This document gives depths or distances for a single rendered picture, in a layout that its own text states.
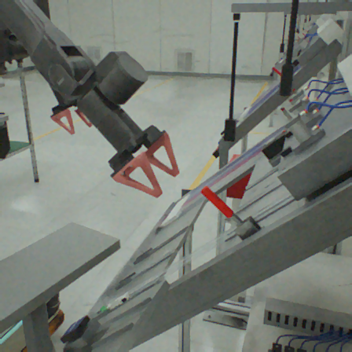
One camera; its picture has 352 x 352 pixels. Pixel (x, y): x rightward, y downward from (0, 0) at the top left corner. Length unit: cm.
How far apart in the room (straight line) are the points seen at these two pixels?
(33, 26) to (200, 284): 50
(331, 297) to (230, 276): 62
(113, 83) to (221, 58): 892
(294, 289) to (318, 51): 116
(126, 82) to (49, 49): 14
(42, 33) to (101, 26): 980
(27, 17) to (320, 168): 52
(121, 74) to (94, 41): 1000
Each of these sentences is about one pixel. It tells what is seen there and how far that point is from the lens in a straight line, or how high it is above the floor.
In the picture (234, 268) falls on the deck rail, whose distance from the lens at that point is 61.
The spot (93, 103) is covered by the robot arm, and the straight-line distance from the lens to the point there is 67.
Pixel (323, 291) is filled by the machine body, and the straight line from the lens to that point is 122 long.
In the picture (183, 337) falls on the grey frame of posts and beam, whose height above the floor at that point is 11.
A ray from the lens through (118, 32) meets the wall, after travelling 1033.
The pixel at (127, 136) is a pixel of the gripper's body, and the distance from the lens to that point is 66.
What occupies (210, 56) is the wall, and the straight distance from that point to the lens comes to 960.
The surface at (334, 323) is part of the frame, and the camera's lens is 106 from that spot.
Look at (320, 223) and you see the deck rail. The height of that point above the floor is 108.
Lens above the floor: 133
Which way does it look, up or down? 22 degrees down
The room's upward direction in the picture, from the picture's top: straight up
